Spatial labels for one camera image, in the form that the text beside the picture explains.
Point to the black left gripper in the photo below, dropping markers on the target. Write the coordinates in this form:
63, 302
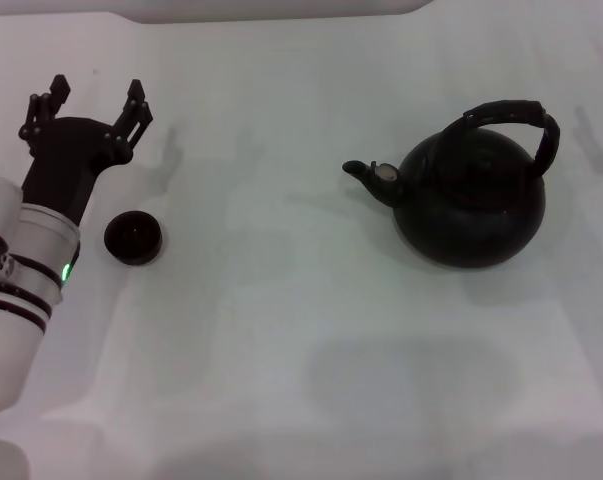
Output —
63, 160

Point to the small black teacup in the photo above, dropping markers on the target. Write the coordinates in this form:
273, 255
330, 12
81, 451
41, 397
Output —
133, 239

